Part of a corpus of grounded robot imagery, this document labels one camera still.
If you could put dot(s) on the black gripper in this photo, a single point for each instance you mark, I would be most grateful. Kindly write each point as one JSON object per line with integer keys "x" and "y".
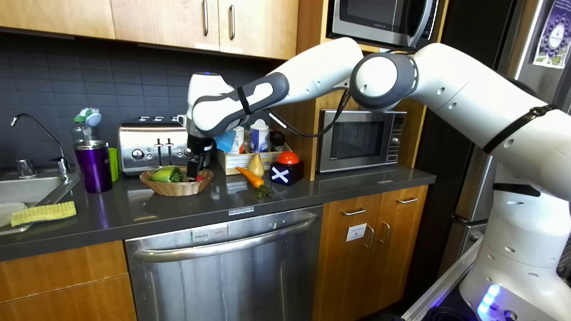
{"x": 199, "y": 147}

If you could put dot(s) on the red strawberry toy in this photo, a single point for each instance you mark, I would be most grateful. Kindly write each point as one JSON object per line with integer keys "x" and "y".
{"x": 203, "y": 178}

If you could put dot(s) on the grey robot base cart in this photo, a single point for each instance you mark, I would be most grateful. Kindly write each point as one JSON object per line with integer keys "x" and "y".
{"x": 439, "y": 295}

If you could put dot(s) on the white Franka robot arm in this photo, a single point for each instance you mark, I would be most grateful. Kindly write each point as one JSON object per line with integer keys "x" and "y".
{"x": 474, "y": 96}

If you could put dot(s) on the green bell pepper toy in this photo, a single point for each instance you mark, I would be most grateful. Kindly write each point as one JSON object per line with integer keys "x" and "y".
{"x": 164, "y": 176}

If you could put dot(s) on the orange carrot toy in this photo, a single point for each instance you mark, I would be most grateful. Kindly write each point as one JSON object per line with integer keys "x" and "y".
{"x": 249, "y": 179}

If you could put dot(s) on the yellow pear toy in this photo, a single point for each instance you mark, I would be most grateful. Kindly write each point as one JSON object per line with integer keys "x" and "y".
{"x": 255, "y": 167}

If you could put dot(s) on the round wicker basket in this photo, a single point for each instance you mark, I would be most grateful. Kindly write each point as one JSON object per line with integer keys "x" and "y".
{"x": 174, "y": 190}

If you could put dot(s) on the cardboard caddy box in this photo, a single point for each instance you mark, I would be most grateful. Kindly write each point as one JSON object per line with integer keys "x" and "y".
{"x": 237, "y": 163}

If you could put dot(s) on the orange and white carton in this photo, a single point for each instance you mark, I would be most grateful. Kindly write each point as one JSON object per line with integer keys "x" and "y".
{"x": 239, "y": 142}

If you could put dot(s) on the silver toaster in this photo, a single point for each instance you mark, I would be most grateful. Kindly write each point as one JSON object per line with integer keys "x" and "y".
{"x": 151, "y": 149}

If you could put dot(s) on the white bottle with blue label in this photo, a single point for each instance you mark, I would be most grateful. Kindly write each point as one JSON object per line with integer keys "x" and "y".
{"x": 258, "y": 138}

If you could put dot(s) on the dark round ball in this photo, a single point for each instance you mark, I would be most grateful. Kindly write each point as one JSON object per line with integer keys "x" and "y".
{"x": 276, "y": 140}

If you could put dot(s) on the black pot with white cross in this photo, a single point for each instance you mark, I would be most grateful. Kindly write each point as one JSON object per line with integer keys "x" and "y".
{"x": 285, "y": 172}

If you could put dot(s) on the green cup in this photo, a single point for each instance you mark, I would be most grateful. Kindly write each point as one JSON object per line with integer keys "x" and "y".
{"x": 112, "y": 165}

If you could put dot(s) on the tall wooden shelf cabinet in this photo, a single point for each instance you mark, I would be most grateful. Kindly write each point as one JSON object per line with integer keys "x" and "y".
{"x": 299, "y": 137}

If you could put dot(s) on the purple tumbler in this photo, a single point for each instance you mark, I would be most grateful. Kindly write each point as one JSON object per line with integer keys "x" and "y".
{"x": 92, "y": 170}

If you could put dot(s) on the stainless steel dishwasher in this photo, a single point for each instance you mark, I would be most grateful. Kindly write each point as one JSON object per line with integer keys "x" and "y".
{"x": 224, "y": 274}

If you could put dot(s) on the bottle with green blue cap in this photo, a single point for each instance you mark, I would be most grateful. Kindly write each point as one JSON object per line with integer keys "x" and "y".
{"x": 85, "y": 124}

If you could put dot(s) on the chrome sink faucet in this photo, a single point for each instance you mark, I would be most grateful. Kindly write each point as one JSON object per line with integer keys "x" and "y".
{"x": 58, "y": 156}

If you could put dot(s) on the wooden upper cabinet door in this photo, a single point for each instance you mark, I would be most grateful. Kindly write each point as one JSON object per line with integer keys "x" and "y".
{"x": 162, "y": 21}
{"x": 53, "y": 17}
{"x": 264, "y": 28}

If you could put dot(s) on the wooden cabinet door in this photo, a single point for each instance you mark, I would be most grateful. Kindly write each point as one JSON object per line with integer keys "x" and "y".
{"x": 264, "y": 28}
{"x": 162, "y": 21}
{"x": 53, "y": 17}
{"x": 401, "y": 251}
{"x": 344, "y": 269}

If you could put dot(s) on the small silver microwave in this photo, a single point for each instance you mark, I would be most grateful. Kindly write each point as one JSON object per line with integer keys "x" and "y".
{"x": 356, "y": 142}

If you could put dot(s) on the yellow sponge cloth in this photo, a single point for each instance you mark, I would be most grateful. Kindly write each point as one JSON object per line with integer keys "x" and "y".
{"x": 42, "y": 213}

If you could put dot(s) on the white label on cabinet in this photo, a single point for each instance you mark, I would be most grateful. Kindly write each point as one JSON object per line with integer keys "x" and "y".
{"x": 355, "y": 233}

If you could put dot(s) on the wooden lower cabinet door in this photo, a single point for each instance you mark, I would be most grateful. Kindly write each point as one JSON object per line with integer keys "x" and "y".
{"x": 344, "y": 269}
{"x": 401, "y": 251}

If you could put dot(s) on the small chrome sink knob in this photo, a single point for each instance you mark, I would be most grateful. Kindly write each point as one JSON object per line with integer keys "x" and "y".
{"x": 23, "y": 169}

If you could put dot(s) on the steel sink basin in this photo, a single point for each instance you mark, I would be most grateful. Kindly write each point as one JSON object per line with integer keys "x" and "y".
{"x": 23, "y": 192}

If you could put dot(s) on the wide wooden lower cabinet front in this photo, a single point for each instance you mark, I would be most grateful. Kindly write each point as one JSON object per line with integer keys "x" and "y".
{"x": 58, "y": 286}

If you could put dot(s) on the large built-in microwave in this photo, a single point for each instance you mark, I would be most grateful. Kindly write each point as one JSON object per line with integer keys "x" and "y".
{"x": 380, "y": 19}

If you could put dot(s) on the stainless steel fridge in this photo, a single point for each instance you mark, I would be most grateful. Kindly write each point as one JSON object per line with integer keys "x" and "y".
{"x": 517, "y": 37}

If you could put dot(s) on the purple white poster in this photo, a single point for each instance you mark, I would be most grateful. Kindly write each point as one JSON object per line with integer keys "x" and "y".
{"x": 553, "y": 37}

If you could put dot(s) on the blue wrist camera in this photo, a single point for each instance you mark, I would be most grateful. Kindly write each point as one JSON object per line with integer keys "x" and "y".
{"x": 224, "y": 144}

